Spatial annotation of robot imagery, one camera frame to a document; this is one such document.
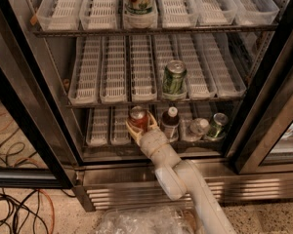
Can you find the white green 7up can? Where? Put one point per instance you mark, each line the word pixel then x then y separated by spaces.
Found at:
pixel 139 14

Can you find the bottom wire shelf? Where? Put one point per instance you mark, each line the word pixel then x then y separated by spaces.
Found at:
pixel 176 144

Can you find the stainless steel fridge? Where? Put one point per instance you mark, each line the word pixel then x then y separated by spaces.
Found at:
pixel 255 161

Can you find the top wire shelf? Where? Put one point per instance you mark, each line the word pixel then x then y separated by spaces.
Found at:
pixel 154 31

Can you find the brown bottle white cap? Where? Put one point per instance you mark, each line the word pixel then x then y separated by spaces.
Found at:
pixel 169 123

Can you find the middle wire shelf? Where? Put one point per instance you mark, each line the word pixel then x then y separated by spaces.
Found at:
pixel 150 102

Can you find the green can bottom shelf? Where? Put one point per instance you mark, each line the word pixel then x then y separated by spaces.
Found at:
pixel 217 127

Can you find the green can middle shelf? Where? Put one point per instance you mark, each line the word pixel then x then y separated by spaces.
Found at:
pixel 174 85

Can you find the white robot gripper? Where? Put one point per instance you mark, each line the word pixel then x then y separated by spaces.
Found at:
pixel 150 140

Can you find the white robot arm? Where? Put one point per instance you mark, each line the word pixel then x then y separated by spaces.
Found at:
pixel 177 177

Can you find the red coke can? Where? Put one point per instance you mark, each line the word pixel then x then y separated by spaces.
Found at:
pixel 138 118

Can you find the green can shelf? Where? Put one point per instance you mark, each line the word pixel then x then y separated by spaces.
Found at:
pixel 174 85
pixel 217 127

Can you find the glass fridge door left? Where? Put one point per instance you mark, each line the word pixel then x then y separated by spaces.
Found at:
pixel 32 72

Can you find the wire shelf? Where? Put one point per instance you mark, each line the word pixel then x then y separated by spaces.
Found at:
pixel 150 102
pixel 154 31
pixel 176 144

